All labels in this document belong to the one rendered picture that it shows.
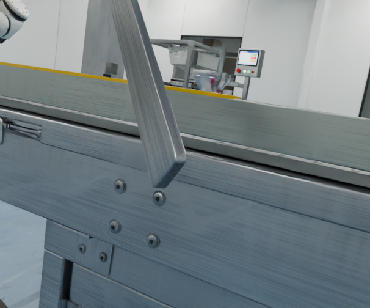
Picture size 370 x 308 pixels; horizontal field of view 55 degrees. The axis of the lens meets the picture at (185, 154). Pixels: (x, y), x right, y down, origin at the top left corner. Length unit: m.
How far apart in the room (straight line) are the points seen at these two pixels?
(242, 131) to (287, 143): 0.03
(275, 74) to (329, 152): 5.66
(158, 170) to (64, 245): 0.29
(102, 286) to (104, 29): 0.46
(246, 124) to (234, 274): 0.11
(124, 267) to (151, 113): 0.25
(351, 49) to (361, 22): 0.37
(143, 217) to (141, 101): 0.15
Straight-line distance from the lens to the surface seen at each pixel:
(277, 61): 5.92
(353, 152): 0.24
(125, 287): 0.41
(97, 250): 0.40
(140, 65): 0.19
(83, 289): 0.45
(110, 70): 0.68
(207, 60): 4.35
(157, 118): 0.16
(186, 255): 0.30
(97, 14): 0.72
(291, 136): 0.25
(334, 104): 5.55
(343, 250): 0.26
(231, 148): 0.28
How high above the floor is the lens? 0.88
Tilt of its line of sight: 9 degrees down
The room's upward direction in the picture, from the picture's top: 9 degrees clockwise
